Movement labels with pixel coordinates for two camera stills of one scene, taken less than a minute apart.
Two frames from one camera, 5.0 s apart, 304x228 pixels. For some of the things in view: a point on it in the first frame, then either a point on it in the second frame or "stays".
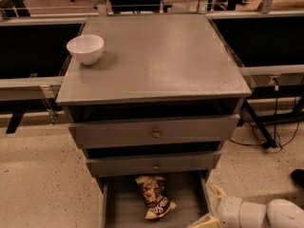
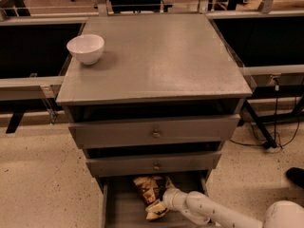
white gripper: x=228 y=210 to x=171 y=199
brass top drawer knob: x=156 y=133 stays
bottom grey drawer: x=123 y=204 stays
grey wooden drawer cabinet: x=155 y=110 stays
